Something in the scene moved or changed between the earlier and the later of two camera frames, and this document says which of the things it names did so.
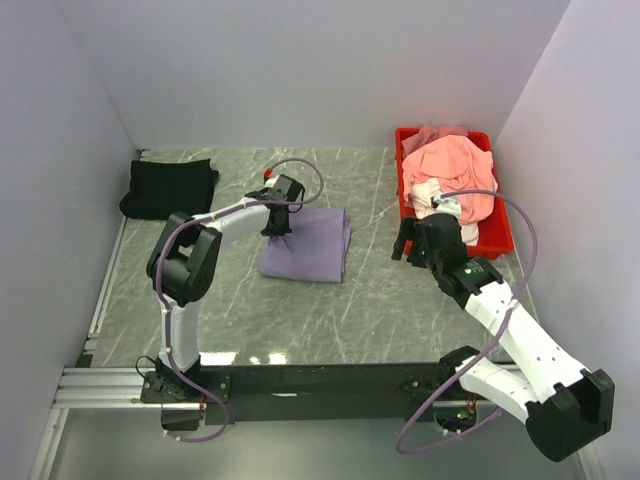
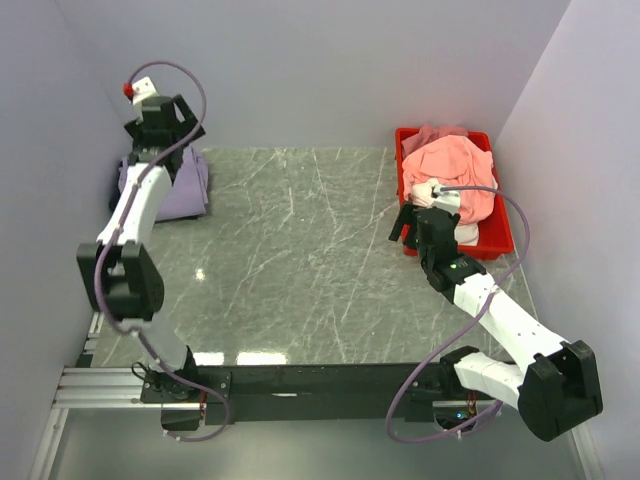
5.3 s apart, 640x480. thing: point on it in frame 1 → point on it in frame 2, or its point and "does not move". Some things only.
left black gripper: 278,231 → 181,110
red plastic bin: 495,235 does not move
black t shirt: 159,189 → 113,204
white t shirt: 423,190 does not move
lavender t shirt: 315,249 → 188,194
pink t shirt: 443,155 does not move
